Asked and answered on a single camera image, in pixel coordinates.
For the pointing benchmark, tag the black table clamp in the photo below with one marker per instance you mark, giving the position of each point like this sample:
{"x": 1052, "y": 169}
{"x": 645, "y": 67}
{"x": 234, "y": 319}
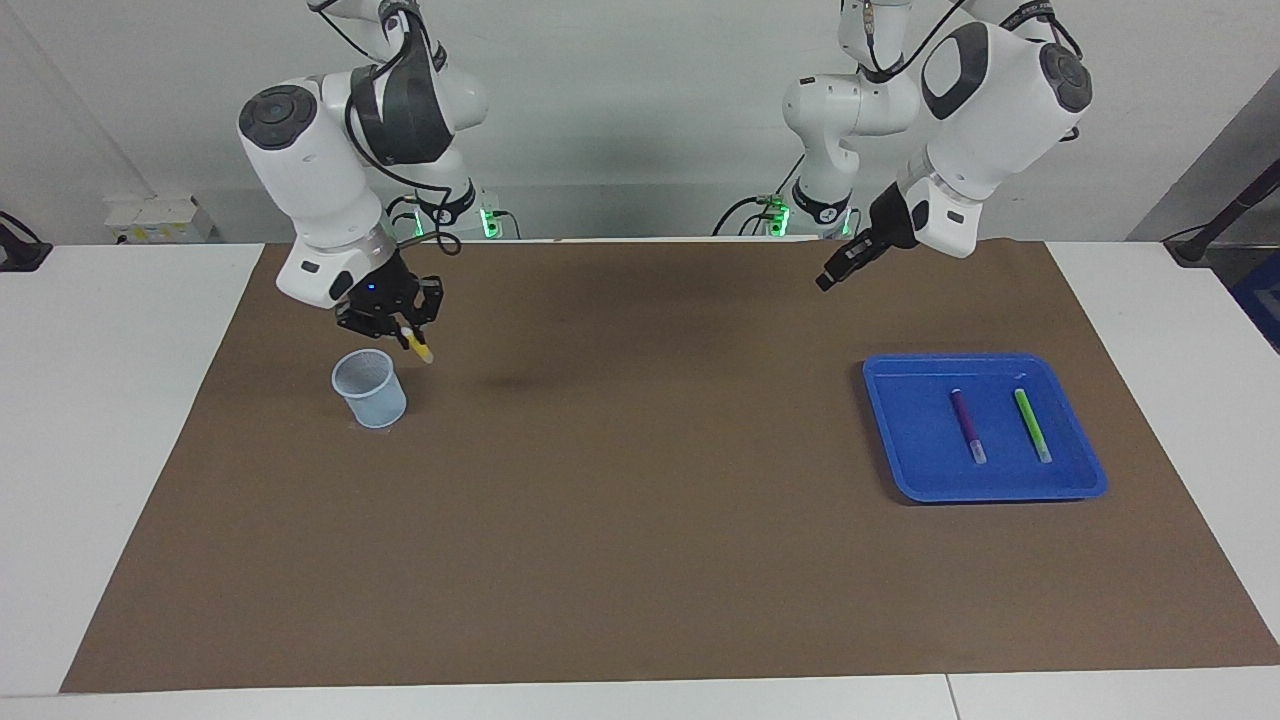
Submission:
{"x": 20, "y": 255}

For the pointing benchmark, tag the yellow highlighter pen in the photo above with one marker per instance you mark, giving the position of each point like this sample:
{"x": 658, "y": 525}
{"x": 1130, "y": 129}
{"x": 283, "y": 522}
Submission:
{"x": 422, "y": 350}

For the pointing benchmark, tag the purple highlighter pen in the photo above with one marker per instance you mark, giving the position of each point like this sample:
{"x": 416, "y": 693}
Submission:
{"x": 967, "y": 425}

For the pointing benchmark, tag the translucent plastic cup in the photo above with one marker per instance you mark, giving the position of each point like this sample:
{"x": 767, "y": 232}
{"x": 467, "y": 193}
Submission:
{"x": 370, "y": 400}

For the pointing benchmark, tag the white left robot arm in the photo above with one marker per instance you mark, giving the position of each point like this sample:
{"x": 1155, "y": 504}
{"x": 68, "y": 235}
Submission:
{"x": 1000, "y": 110}

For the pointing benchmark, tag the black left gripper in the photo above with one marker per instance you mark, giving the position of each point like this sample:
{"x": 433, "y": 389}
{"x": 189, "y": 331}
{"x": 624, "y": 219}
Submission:
{"x": 890, "y": 225}

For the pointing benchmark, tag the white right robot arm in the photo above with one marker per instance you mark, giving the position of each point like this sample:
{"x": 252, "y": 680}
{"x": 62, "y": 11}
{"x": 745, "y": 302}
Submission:
{"x": 310, "y": 170}

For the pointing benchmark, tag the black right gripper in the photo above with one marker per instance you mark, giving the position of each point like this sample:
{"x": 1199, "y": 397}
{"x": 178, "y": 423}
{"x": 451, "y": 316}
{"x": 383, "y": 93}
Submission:
{"x": 380, "y": 295}

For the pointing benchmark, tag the brown table mat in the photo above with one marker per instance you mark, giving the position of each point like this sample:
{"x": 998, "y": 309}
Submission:
{"x": 640, "y": 500}

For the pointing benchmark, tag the black stand pole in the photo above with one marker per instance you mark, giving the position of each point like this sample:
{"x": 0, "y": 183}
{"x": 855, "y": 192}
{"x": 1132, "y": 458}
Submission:
{"x": 1190, "y": 248}

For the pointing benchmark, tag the blue plastic tray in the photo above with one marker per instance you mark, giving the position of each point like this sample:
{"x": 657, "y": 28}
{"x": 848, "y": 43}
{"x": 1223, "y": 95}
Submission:
{"x": 920, "y": 470}

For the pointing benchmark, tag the green highlighter pen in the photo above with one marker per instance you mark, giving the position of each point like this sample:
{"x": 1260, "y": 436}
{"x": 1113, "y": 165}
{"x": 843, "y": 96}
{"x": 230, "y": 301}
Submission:
{"x": 1032, "y": 425}

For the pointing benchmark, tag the blue box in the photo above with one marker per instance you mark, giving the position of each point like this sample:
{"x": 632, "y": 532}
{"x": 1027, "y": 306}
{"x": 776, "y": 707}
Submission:
{"x": 1262, "y": 300}

